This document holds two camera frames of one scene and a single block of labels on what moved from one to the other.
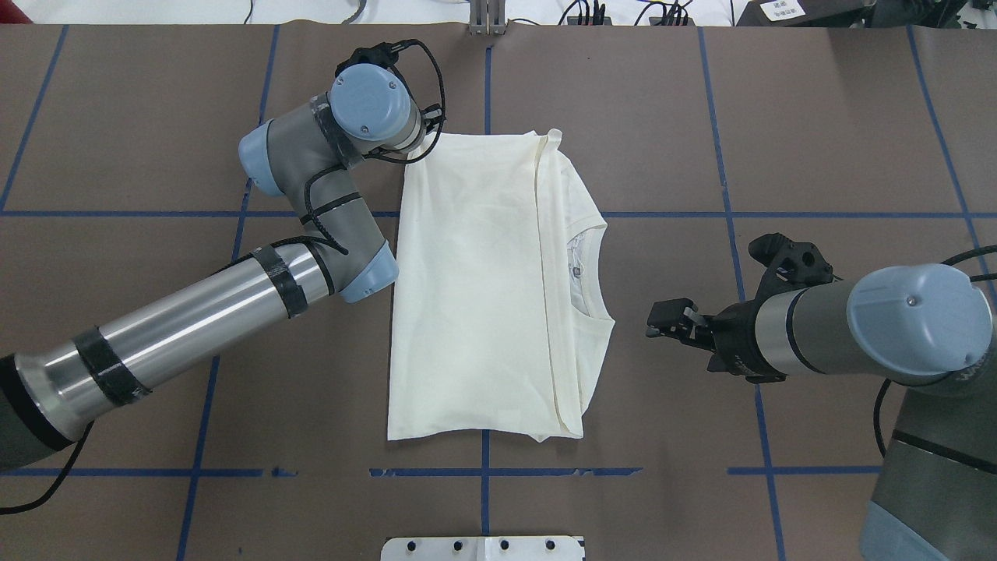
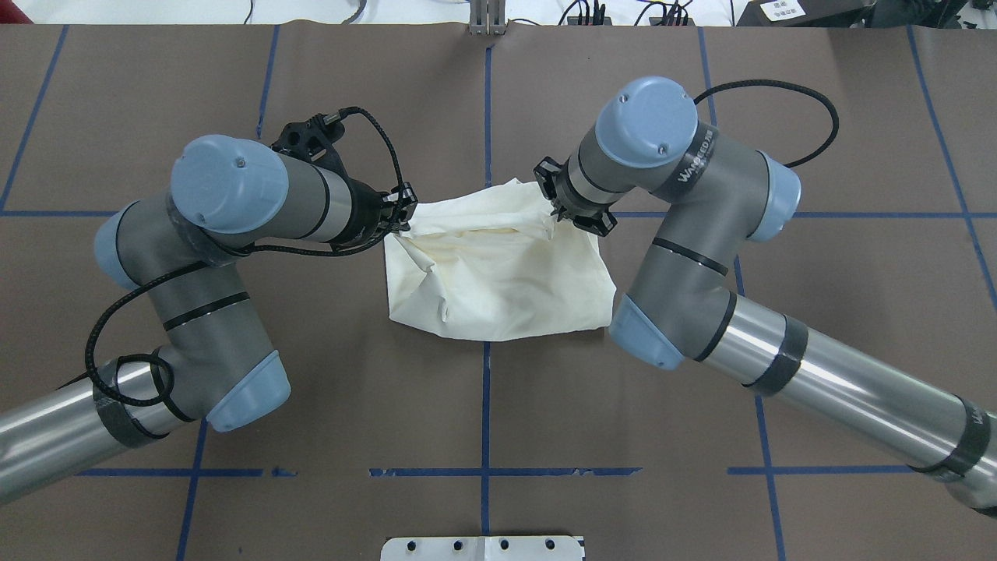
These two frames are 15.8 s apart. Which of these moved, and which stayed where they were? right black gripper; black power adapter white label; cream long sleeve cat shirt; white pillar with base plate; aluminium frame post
Moved: right black gripper; cream long sleeve cat shirt
Stayed: white pillar with base plate; black power adapter white label; aluminium frame post
